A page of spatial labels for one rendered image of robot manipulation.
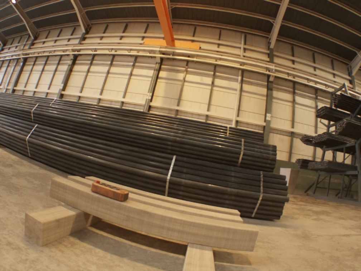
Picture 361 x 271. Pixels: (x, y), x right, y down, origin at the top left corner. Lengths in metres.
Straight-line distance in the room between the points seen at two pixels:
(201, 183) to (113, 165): 0.88
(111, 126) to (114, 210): 1.49
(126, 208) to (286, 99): 10.47
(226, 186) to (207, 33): 10.80
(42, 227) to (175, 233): 0.52
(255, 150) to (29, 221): 1.94
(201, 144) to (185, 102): 7.93
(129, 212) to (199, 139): 1.34
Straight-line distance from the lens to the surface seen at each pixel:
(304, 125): 11.01
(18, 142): 3.18
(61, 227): 0.87
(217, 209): 1.17
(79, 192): 0.96
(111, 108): 2.94
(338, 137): 7.58
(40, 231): 0.79
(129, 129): 2.16
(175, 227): 0.83
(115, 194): 0.89
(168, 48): 10.63
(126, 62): 11.76
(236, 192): 1.86
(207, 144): 1.99
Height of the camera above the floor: 0.41
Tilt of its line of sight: 9 degrees up
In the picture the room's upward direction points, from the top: 12 degrees clockwise
